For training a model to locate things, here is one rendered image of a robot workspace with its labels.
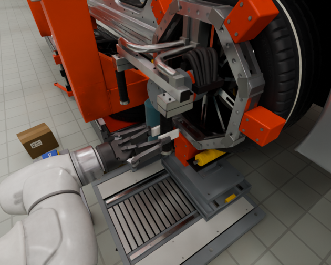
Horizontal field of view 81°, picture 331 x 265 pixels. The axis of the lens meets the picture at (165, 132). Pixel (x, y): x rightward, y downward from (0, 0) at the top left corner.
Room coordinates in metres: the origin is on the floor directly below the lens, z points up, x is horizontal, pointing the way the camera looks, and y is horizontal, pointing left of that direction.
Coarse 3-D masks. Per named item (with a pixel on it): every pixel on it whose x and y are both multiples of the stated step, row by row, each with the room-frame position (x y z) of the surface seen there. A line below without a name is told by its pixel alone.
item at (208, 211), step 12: (168, 156) 0.93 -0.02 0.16; (168, 168) 0.83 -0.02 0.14; (180, 180) 0.72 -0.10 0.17; (192, 192) 0.65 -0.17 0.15; (228, 192) 0.65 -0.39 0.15; (240, 192) 0.64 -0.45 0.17; (204, 204) 0.57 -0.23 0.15; (216, 204) 0.55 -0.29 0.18; (228, 204) 0.58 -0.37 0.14; (204, 216) 0.51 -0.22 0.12
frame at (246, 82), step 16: (176, 0) 0.77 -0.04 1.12; (192, 0) 0.77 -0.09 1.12; (176, 16) 0.79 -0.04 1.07; (192, 16) 0.69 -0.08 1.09; (208, 16) 0.64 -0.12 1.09; (224, 16) 0.59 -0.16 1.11; (160, 32) 0.86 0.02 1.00; (224, 32) 0.57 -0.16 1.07; (224, 48) 0.56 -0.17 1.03; (240, 48) 0.54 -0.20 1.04; (240, 64) 0.51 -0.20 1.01; (256, 64) 0.53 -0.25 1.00; (240, 80) 0.50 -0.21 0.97; (256, 80) 0.49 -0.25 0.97; (240, 96) 0.48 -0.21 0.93; (256, 96) 0.49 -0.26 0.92; (240, 112) 0.47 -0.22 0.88; (176, 128) 0.74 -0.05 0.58; (192, 128) 0.70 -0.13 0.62; (192, 144) 0.63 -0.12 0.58; (208, 144) 0.56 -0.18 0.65; (224, 144) 0.49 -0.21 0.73
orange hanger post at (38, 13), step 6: (30, 6) 2.50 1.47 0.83; (36, 6) 2.53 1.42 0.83; (36, 12) 2.52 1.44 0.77; (42, 12) 2.55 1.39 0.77; (36, 18) 2.50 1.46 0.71; (42, 18) 2.53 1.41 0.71; (36, 24) 2.53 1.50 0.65; (42, 24) 2.52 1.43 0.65; (42, 30) 2.51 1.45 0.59; (48, 30) 2.54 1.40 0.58; (42, 36) 2.50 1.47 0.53
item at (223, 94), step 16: (176, 32) 0.91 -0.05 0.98; (176, 64) 0.95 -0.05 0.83; (224, 64) 0.69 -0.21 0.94; (224, 80) 0.67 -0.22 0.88; (208, 96) 0.73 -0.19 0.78; (224, 96) 0.66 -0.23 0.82; (192, 112) 0.82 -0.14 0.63; (208, 112) 0.73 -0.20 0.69; (224, 112) 0.84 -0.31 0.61; (208, 128) 0.70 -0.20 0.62; (224, 128) 0.63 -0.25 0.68
